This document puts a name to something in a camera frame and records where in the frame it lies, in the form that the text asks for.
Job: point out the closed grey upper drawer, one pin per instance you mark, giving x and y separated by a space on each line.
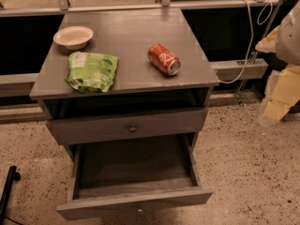
115 127

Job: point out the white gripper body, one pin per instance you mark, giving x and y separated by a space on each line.
289 40

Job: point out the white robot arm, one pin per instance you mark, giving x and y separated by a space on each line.
284 40

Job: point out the grey metal railing frame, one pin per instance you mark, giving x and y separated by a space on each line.
27 27

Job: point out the red soda can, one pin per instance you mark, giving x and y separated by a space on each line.
163 59

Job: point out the white paper bowl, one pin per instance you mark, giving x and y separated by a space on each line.
73 37

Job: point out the open grey lower drawer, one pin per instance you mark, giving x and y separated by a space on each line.
133 176

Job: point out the green rice chip bag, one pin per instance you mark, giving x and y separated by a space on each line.
91 72

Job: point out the round brass drawer knob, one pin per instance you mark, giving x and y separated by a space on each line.
132 128

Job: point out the black stand foot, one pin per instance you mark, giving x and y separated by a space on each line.
12 176

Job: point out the grey wooden drawer cabinet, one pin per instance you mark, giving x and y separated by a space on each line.
138 86

